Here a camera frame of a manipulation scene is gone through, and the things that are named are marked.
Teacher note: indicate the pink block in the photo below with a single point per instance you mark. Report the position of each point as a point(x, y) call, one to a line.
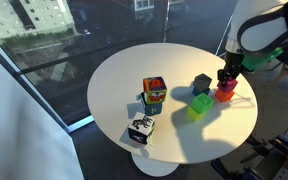
point(227, 86)

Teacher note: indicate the orange purple soft cube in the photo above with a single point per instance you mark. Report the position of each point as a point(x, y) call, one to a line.
point(154, 89)

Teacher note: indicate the grey block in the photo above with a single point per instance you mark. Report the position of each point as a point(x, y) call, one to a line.
point(202, 82)

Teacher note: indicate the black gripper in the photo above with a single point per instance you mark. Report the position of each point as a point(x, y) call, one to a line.
point(233, 61)

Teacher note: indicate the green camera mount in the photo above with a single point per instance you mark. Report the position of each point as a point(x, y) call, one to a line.
point(258, 62)

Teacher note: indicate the green block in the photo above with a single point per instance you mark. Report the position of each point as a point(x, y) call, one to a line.
point(202, 103)

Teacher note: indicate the orange block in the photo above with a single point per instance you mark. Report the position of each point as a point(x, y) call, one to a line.
point(224, 96)

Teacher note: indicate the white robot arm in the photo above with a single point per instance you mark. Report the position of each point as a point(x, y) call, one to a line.
point(254, 20)

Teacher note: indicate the yellow-green block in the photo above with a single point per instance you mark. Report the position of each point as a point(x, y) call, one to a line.
point(194, 115)

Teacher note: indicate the blue block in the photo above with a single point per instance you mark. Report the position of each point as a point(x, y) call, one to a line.
point(197, 91)

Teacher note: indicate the blue soft cube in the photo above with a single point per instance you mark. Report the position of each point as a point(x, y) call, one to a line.
point(152, 109)

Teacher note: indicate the white table base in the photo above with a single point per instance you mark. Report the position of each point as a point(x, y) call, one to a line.
point(154, 166)

